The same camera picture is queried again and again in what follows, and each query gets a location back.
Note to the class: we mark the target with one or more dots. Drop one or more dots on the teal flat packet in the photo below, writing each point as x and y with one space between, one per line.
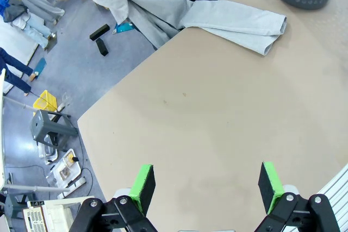
123 28

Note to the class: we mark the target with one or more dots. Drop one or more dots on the grey plastic stool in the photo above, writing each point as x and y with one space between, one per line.
43 126

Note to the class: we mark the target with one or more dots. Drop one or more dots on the aluminium profile rail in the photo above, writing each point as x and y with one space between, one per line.
335 196

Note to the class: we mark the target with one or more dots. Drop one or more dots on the white electronic device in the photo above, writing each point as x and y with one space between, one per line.
49 214

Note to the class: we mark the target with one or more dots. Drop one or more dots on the yellow plastic crate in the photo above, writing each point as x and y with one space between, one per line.
44 101

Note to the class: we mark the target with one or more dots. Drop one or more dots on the grey training pants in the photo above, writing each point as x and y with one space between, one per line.
233 20

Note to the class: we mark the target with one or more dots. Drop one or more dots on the teal mannequin base plate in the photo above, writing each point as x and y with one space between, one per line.
40 66

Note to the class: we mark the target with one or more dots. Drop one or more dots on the clear plastic tray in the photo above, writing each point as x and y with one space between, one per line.
48 150

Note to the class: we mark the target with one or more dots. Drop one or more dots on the mannequin in blue shirt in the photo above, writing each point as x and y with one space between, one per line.
30 25

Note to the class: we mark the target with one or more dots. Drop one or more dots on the black rectangular block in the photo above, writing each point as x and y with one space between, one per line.
99 31
102 47

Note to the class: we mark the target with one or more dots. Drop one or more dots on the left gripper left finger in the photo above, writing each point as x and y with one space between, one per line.
141 188

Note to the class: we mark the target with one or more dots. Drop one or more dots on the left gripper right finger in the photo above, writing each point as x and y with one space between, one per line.
270 188

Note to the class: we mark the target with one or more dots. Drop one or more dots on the white tray with small items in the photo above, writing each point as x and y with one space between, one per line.
66 168

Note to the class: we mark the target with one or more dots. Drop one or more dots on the mannequin legs in dark jeans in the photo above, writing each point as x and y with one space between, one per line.
13 66

